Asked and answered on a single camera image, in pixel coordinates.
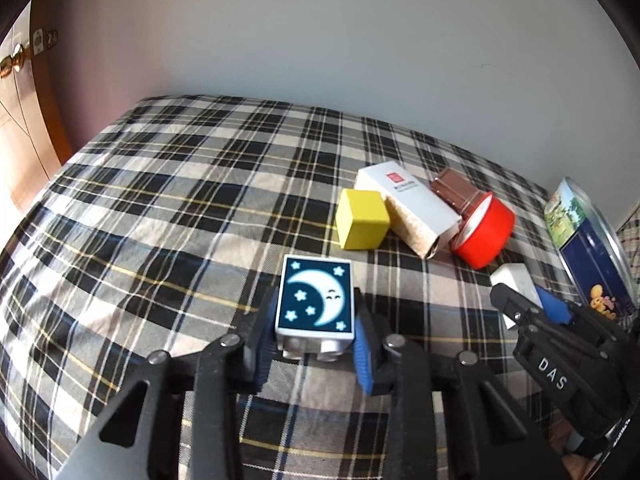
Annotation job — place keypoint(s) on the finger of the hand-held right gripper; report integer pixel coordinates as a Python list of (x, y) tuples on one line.
[(515, 307), (555, 307)]

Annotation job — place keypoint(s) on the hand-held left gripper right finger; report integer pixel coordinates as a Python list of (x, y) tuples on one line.
[(362, 365)]

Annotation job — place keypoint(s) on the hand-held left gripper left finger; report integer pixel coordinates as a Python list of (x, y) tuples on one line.
[(262, 360)]

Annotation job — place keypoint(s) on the white charger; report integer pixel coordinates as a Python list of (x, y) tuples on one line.
[(515, 280)]

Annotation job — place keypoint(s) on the blue round cookie tin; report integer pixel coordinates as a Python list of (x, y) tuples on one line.
[(590, 255)]

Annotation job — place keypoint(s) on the red tape roll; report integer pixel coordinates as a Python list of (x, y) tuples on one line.
[(485, 235)]

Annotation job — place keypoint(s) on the white printed toy block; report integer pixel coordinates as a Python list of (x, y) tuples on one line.
[(315, 295)]

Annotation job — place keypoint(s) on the brown wooden box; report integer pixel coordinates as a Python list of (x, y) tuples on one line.
[(455, 192)]

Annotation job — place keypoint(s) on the yellow cube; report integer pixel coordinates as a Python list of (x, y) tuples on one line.
[(362, 220)]

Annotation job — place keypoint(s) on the white carton box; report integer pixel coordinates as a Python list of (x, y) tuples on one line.
[(410, 205)]

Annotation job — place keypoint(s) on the light checked quilt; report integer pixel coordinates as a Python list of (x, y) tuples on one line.
[(631, 235)]

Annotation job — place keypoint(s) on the wooden door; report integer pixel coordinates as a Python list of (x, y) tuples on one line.
[(25, 135)]

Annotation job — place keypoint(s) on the metal door latch plate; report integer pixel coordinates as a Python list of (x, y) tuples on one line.
[(42, 39)]

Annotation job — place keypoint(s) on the brass door knob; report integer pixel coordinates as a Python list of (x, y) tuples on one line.
[(12, 60)]

